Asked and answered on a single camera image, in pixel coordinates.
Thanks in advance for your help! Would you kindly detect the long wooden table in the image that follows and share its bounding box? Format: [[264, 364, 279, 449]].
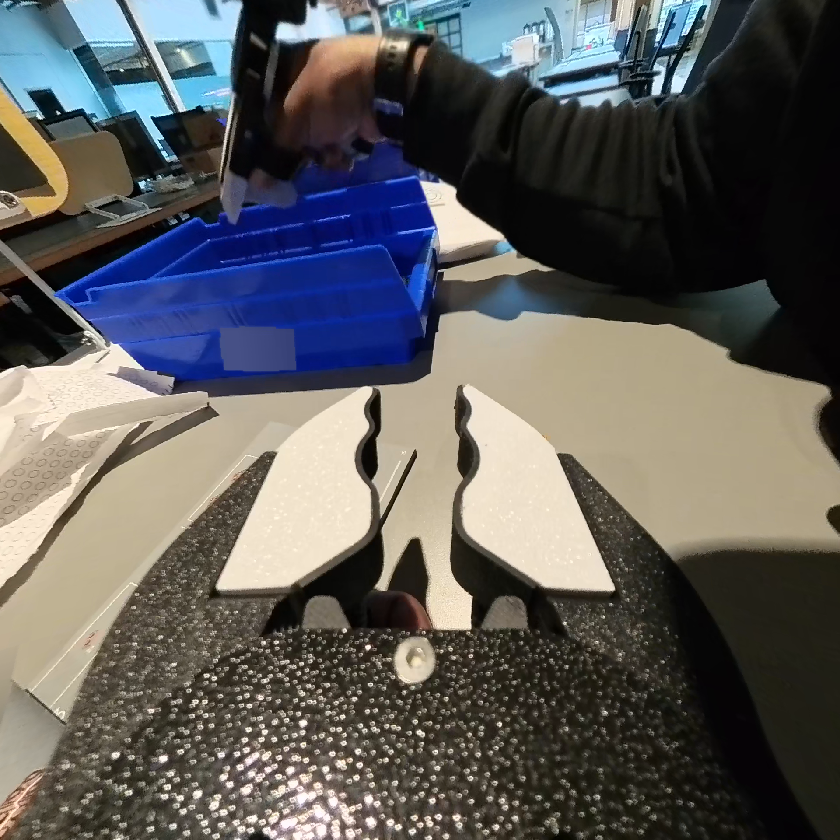
[[0, 177, 221, 287]]

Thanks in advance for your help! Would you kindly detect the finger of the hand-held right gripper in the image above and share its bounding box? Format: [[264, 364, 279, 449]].
[[247, 177, 298, 210], [220, 39, 281, 225]]

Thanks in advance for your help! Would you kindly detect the blue plastic bin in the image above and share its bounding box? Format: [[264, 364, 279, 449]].
[[56, 176, 441, 383]]

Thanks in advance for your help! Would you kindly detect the beige divider panel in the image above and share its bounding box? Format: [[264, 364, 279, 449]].
[[49, 131, 136, 215]]

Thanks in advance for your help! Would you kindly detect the grey desk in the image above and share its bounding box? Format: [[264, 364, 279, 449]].
[[0, 249, 840, 840]]

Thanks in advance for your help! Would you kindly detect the crumpled plain white paper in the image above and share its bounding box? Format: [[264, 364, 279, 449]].
[[0, 364, 50, 460]]

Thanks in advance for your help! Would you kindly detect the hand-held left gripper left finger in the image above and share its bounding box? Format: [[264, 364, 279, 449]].
[[215, 386, 384, 595]]

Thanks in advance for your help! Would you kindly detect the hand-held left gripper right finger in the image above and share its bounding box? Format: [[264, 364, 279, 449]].
[[451, 384, 616, 597]]

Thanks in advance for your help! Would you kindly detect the large white paper bag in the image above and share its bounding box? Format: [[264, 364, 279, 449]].
[[420, 180, 513, 265]]

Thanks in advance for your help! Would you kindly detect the black wristwatch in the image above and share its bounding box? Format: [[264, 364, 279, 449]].
[[374, 29, 435, 142]]

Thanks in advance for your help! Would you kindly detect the person's right forearm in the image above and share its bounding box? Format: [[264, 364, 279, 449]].
[[402, 0, 840, 309]]

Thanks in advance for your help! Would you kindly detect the person's right hand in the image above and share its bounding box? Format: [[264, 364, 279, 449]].
[[276, 35, 396, 166]]

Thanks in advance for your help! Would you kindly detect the black monitor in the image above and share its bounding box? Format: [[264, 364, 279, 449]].
[[98, 110, 173, 191]]

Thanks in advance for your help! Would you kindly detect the wooden-edged black chair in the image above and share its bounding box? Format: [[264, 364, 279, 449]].
[[0, 87, 70, 221]]

